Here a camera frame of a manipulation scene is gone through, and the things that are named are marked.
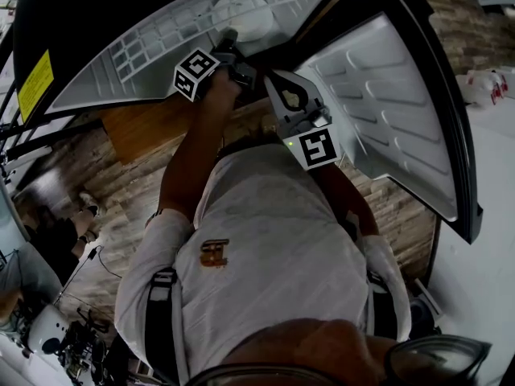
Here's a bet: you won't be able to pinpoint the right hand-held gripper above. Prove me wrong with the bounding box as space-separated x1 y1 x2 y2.
262 69 341 172

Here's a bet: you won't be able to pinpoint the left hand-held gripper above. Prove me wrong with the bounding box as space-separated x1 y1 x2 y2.
173 29 258 103

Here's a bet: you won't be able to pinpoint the white round plate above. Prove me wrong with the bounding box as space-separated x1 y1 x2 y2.
212 0 275 44

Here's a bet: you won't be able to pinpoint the black fridge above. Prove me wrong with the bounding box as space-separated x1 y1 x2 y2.
11 0 484 245

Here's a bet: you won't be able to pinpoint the person's right forearm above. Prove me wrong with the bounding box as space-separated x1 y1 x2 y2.
315 161 381 239

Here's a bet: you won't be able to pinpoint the person's left forearm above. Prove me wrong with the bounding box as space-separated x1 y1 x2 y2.
158 101 237 219

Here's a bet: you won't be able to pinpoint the person's left hand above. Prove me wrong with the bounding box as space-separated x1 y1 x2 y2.
200 69 243 114

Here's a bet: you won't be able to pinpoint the brown wooden board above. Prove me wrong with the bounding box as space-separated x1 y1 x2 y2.
98 94 210 166

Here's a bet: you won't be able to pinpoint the person's white t-shirt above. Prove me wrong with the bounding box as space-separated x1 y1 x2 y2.
113 142 412 381

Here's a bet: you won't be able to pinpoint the white plastic bag red print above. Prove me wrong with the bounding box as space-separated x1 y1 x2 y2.
455 67 515 107

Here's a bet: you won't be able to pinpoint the yellow warning sticker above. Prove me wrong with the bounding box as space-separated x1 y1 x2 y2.
17 48 56 124

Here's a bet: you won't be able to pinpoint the black metal rack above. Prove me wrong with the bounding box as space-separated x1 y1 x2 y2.
0 76 105 164

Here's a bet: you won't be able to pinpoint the person's chin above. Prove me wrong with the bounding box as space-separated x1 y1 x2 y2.
219 318 407 386

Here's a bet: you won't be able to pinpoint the person's glasses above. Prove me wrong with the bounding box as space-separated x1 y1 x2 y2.
185 333 493 386

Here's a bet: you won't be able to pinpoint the white rounded appliance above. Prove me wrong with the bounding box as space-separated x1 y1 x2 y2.
26 303 78 355

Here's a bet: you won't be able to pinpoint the black harness strap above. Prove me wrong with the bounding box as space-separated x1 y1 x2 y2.
365 270 400 342
143 268 182 385

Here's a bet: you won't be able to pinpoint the black floor cable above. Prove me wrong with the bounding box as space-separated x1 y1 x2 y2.
56 244 123 302

